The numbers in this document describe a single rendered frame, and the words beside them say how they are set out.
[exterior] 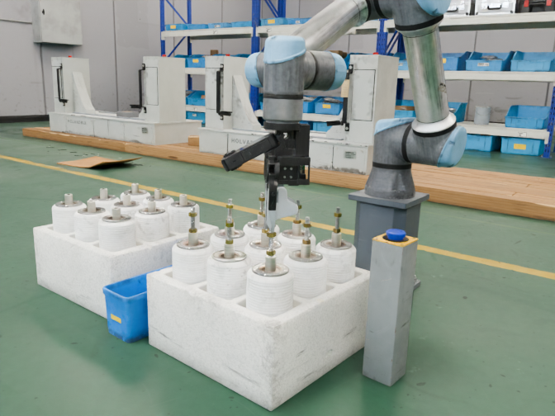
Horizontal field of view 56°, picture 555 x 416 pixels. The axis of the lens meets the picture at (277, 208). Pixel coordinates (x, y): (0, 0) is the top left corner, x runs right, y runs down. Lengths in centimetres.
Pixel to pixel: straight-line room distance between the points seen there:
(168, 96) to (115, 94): 416
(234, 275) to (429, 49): 72
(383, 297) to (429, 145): 51
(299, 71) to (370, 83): 230
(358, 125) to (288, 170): 234
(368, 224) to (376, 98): 177
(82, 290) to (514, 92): 851
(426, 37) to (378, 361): 76
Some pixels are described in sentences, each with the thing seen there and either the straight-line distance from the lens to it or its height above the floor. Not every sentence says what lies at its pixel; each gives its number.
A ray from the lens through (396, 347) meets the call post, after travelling 114.
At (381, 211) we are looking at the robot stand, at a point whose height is 26.
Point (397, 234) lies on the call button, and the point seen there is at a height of 33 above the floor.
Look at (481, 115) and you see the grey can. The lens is 580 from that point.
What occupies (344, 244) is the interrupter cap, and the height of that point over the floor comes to 25.
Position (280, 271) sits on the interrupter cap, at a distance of 104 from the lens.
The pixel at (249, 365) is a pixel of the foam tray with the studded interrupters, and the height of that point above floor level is 8.
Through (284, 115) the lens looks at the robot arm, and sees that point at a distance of 95.
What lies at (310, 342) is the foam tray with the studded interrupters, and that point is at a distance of 110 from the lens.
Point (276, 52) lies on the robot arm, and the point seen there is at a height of 67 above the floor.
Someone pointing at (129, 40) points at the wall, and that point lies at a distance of 886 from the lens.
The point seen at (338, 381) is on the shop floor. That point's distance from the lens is 118.
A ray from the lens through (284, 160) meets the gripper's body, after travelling 96.
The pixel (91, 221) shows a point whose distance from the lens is 151.
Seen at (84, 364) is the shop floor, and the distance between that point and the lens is 127.
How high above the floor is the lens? 62
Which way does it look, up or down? 14 degrees down
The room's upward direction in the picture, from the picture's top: 2 degrees clockwise
